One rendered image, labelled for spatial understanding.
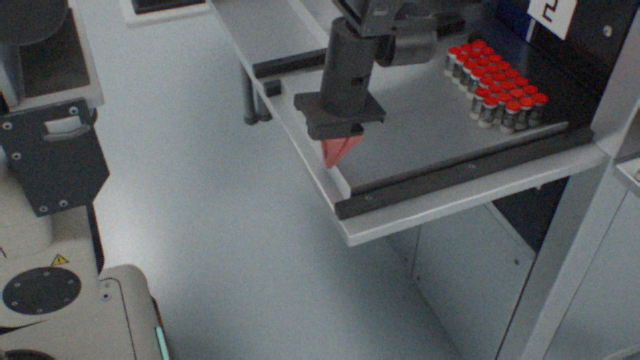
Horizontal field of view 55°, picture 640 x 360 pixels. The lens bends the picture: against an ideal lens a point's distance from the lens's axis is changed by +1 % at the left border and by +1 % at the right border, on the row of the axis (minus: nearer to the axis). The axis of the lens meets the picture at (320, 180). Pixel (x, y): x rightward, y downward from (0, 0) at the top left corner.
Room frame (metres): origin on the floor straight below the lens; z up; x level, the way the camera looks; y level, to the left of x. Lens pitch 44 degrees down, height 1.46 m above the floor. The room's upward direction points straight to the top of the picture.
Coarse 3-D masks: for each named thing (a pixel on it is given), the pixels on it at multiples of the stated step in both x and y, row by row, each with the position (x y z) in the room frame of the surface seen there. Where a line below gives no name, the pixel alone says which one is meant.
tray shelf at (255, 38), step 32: (224, 0) 1.10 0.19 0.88; (256, 0) 1.10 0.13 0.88; (224, 32) 1.00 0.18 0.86; (256, 32) 0.98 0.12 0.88; (288, 32) 0.98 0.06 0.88; (480, 32) 0.98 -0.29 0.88; (512, 32) 0.98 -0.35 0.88; (320, 64) 0.87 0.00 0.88; (512, 64) 0.87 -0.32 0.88; (544, 64) 0.87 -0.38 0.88; (576, 96) 0.78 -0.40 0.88; (288, 128) 0.70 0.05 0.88; (576, 128) 0.70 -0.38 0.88; (320, 160) 0.63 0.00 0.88; (544, 160) 0.63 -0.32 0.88; (576, 160) 0.63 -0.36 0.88; (320, 192) 0.57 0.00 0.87; (448, 192) 0.57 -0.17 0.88; (480, 192) 0.57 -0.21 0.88; (512, 192) 0.58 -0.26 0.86; (352, 224) 0.51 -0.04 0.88; (384, 224) 0.51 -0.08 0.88; (416, 224) 0.53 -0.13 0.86
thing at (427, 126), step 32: (288, 96) 0.75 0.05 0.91; (384, 96) 0.78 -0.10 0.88; (416, 96) 0.78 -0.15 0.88; (448, 96) 0.78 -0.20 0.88; (384, 128) 0.70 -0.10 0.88; (416, 128) 0.70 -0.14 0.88; (448, 128) 0.70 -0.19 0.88; (480, 128) 0.70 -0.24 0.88; (544, 128) 0.66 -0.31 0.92; (352, 160) 0.63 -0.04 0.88; (384, 160) 0.63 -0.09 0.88; (416, 160) 0.63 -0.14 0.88; (448, 160) 0.60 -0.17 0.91; (352, 192) 0.54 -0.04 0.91
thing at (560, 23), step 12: (540, 0) 0.83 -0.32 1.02; (552, 0) 0.81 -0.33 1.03; (564, 0) 0.79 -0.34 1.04; (528, 12) 0.85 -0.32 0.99; (540, 12) 0.82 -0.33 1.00; (552, 12) 0.80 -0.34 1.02; (564, 12) 0.78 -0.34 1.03; (552, 24) 0.80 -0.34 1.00; (564, 24) 0.78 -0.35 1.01; (564, 36) 0.77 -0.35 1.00
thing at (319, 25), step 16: (288, 0) 1.09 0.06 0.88; (304, 0) 1.09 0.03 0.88; (320, 0) 1.09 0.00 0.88; (416, 0) 1.09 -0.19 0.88; (432, 0) 1.09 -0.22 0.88; (448, 0) 1.09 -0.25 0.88; (464, 0) 1.09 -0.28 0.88; (496, 0) 1.03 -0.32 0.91; (304, 16) 1.01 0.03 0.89; (320, 16) 1.03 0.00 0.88; (336, 16) 1.03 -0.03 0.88; (448, 16) 0.99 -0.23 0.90; (464, 16) 1.01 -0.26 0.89; (480, 16) 1.02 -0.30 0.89; (320, 32) 0.94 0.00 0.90
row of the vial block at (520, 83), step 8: (480, 48) 0.85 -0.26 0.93; (488, 48) 0.85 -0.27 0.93; (488, 56) 0.82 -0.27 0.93; (496, 56) 0.82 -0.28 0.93; (496, 64) 0.81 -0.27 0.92; (504, 64) 0.80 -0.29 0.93; (504, 72) 0.79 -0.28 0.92; (512, 72) 0.78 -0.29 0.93; (512, 80) 0.77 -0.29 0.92; (520, 80) 0.76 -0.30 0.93; (520, 88) 0.75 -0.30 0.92; (528, 88) 0.74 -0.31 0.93; (528, 96) 0.73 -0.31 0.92; (536, 96) 0.72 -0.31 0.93; (544, 96) 0.72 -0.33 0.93; (536, 104) 0.71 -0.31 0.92; (544, 104) 0.71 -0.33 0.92; (536, 112) 0.70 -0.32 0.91; (536, 120) 0.70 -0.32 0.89
